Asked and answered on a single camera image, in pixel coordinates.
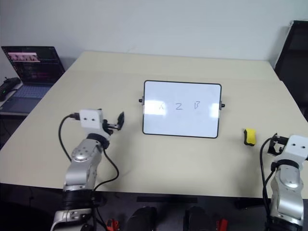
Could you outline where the black office chair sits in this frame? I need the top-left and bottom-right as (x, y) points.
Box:
(274, 20), (308, 122)

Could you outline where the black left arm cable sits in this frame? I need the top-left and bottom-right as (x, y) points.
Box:
(59, 112), (120, 191)

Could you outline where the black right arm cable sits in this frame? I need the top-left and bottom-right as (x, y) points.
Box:
(259, 138), (278, 215)

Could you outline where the dark rounded shape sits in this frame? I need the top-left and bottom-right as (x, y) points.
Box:
(183, 205), (215, 231)
(126, 205), (158, 231)

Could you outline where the small black-framed whiteboard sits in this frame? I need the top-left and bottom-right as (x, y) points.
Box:
(138, 80), (226, 139)

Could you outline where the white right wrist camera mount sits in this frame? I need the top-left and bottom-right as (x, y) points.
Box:
(281, 135), (308, 161)

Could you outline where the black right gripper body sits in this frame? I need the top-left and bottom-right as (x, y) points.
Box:
(273, 136), (289, 156)

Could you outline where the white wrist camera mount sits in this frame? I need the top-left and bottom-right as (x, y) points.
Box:
(281, 135), (308, 161)
(80, 109), (104, 135)

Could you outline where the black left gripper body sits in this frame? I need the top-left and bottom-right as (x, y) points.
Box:
(103, 119), (119, 136)

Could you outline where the yellow and black eraser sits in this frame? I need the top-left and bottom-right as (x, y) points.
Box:
(242, 128), (257, 147)

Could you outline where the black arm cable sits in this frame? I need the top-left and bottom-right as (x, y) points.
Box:
(259, 138), (278, 215)
(59, 112), (120, 191)

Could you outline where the red clip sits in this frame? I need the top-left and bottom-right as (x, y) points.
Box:
(216, 217), (229, 231)
(106, 218), (120, 231)

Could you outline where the open blue laptop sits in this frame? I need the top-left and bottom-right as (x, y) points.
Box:
(0, 45), (66, 116)

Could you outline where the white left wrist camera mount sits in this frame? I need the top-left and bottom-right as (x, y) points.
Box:
(80, 109), (104, 135)

